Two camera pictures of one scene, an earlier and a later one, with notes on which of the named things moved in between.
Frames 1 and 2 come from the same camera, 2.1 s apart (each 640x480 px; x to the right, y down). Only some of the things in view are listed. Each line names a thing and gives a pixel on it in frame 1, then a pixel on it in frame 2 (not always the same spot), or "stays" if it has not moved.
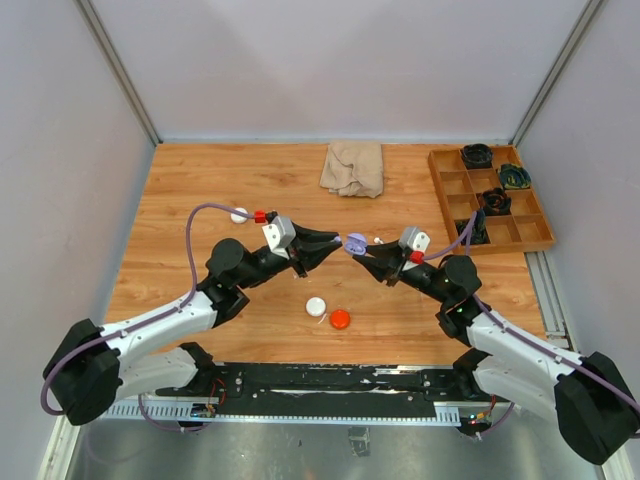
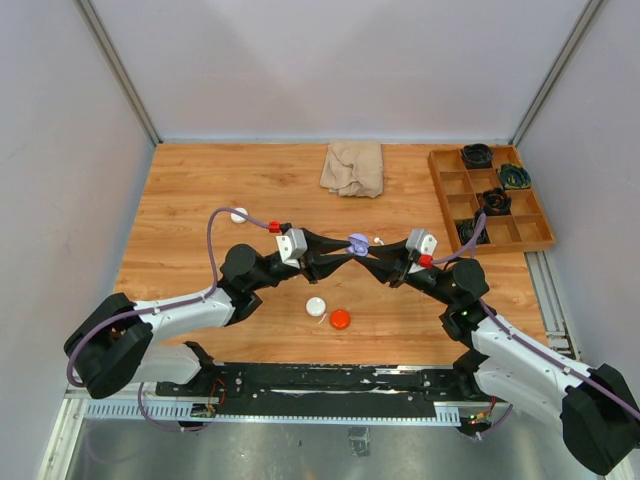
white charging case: (316, 306) stays
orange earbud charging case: (340, 319) stays
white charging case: (239, 218) stays
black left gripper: (309, 250) -> (315, 265)
